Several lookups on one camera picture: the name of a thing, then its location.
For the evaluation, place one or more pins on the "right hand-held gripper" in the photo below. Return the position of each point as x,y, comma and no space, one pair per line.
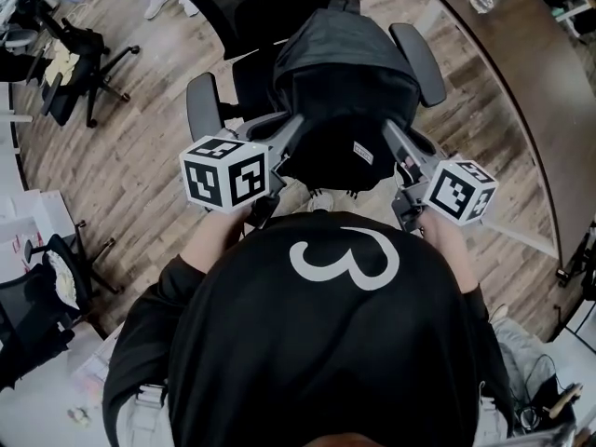
461,193

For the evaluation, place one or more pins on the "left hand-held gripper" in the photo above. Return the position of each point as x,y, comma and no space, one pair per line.
223,175

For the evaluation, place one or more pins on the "black chair with padded armrests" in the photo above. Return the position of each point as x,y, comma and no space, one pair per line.
419,63

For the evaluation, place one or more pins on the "black backpack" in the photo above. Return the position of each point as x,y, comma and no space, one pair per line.
344,63

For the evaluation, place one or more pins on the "person's right forearm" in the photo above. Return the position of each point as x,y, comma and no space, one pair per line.
451,249

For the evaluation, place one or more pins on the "person's left forearm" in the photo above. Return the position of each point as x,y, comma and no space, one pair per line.
209,245

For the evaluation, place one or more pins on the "black office chair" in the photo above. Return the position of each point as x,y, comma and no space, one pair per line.
28,296
93,44

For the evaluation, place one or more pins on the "person's white shoe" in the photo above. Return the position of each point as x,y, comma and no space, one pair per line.
321,202

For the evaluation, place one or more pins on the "dark brown curved table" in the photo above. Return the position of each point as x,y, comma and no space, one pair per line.
535,86

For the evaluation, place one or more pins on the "person's black shirt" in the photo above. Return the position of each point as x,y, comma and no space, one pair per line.
302,342

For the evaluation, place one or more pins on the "pale yellow cloth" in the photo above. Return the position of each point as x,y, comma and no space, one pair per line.
63,65

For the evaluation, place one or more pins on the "white box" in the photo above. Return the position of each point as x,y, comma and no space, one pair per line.
37,221

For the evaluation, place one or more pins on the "white crumpled cloth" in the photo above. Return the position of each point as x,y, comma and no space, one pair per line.
65,282

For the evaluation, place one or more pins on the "white desk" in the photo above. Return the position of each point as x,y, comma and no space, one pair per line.
37,412

